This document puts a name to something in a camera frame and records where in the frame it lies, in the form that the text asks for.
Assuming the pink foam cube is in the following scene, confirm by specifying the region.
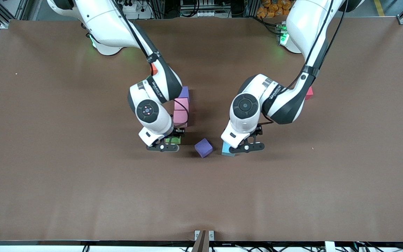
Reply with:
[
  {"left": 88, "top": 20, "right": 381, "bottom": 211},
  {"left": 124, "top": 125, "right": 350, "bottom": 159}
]
[
  {"left": 173, "top": 110, "right": 189, "bottom": 128},
  {"left": 174, "top": 98, "right": 190, "bottom": 112}
]

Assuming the cyan foam cube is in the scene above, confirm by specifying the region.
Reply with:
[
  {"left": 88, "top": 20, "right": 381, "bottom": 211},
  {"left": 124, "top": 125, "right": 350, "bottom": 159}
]
[{"left": 221, "top": 141, "right": 238, "bottom": 158}]

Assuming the brown table cover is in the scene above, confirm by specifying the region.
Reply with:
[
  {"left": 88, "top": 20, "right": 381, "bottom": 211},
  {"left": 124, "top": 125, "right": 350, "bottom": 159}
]
[{"left": 0, "top": 17, "right": 403, "bottom": 243}]

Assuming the grey socket box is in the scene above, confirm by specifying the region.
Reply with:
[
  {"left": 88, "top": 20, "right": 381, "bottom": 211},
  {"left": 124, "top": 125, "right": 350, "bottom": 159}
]
[{"left": 180, "top": 0, "right": 231, "bottom": 19}]

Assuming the white power strip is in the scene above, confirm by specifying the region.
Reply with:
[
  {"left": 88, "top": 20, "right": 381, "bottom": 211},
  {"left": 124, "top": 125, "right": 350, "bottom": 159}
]
[{"left": 123, "top": 0, "right": 153, "bottom": 20}]

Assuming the pile of orange items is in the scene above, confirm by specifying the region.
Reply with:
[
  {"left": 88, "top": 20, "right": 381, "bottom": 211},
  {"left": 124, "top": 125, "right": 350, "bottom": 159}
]
[{"left": 257, "top": 0, "right": 292, "bottom": 19}]

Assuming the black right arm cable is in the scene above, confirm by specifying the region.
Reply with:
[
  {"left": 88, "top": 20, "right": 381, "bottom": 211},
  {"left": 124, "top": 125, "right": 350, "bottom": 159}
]
[{"left": 111, "top": 0, "right": 190, "bottom": 130}]

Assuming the silver metal table bracket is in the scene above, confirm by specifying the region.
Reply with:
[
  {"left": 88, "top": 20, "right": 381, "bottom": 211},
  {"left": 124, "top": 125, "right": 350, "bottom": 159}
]
[{"left": 194, "top": 230, "right": 215, "bottom": 242}]

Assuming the brown tapered post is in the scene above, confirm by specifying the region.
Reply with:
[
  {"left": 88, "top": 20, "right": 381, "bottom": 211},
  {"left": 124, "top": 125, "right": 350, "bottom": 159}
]
[{"left": 191, "top": 230, "right": 210, "bottom": 252}]

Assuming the black table edge rail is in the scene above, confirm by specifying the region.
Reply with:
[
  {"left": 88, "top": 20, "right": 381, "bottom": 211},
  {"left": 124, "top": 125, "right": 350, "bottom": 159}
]
[{"left": 0, "top": 240, "right": 403, "bottom": 246}]

